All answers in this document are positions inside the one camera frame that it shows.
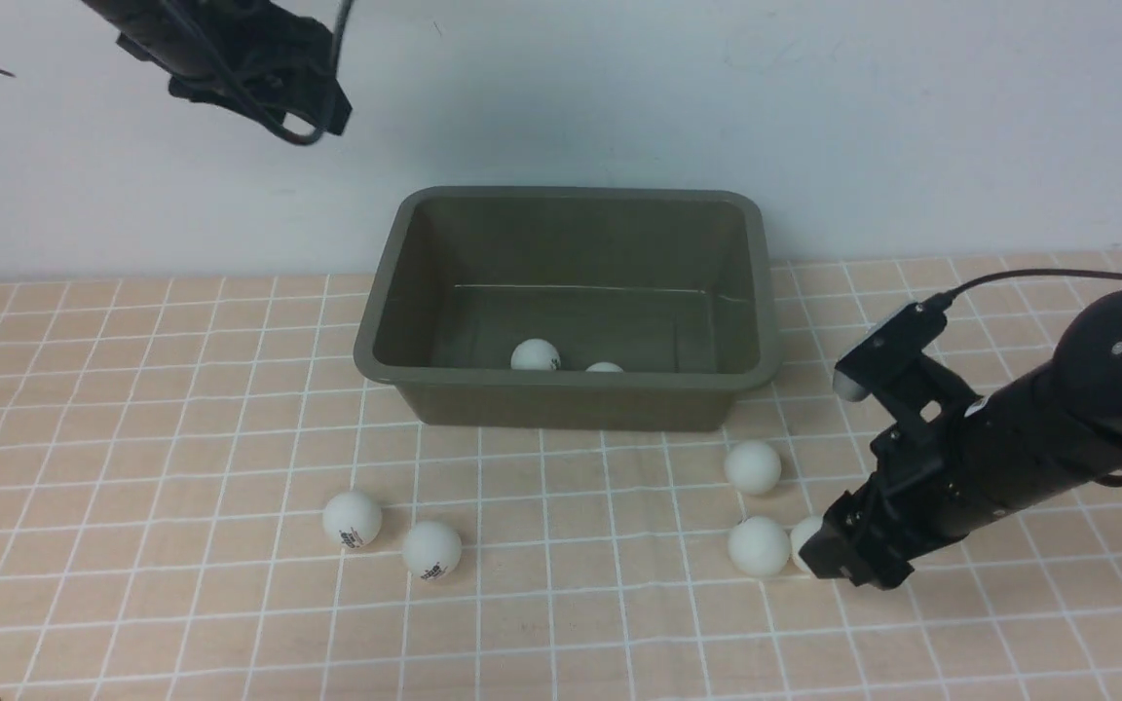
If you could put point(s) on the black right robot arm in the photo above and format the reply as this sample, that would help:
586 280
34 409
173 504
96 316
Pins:
1055 429

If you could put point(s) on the white logo ball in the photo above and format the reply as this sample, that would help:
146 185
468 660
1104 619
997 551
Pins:
431 550
535 355
352 519

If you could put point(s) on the olive green plastic bin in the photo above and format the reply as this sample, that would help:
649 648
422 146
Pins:
672 285

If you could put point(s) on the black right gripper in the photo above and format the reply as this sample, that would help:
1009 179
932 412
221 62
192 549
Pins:
911 506

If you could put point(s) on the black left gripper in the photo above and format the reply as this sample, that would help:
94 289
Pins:
253 58

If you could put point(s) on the orange checkered tablecloth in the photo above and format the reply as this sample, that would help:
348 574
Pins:
167 448

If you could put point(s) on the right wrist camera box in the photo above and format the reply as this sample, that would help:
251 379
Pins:
888 349

